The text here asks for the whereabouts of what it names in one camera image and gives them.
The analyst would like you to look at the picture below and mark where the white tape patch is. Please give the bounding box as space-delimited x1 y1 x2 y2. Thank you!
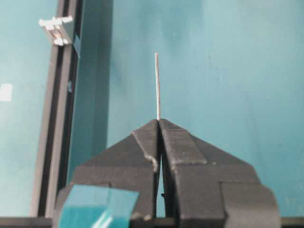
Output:
0 84 13 102

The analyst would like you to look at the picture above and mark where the white wire guide bracket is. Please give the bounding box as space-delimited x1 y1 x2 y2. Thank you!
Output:
38 15 75 46

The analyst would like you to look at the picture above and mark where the black aluminium rail frame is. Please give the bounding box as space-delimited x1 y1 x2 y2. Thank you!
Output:
29 0 84 228

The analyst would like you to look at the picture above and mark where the thin white wire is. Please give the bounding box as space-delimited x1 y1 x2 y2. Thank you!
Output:
154 52 162 121

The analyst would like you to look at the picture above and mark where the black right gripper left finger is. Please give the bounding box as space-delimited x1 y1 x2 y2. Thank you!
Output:
53 119 159 228

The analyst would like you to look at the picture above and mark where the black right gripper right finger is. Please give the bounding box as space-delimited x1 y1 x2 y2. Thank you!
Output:
159 119 281 228

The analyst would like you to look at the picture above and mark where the teal tape piece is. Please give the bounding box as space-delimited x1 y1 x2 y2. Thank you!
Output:
57 184 139 228

